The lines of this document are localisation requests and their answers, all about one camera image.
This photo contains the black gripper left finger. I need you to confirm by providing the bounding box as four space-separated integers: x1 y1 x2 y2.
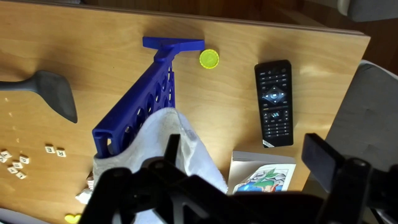
164 133 183 168

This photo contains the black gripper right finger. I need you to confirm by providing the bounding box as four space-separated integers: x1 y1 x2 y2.
301 132 345 193

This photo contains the white waffle towel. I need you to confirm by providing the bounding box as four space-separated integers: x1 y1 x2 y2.
91 106 229 224

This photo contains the small yellow object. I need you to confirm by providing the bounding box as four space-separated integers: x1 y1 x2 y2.
63 212 83 224

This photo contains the black spatula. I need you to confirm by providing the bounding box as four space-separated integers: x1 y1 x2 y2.
0 69 78 125

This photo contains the grey seat cushion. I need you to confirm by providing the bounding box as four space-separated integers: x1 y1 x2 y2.
337 0 398 23
324 60 398 184

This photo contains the black remote control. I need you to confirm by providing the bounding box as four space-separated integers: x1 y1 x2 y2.
253 59 294 150

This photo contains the white crumpled cloth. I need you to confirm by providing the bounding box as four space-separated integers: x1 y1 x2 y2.
74 178 98 206

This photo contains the blue connect four frame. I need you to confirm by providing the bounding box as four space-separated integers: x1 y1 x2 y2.
91 36 206 160

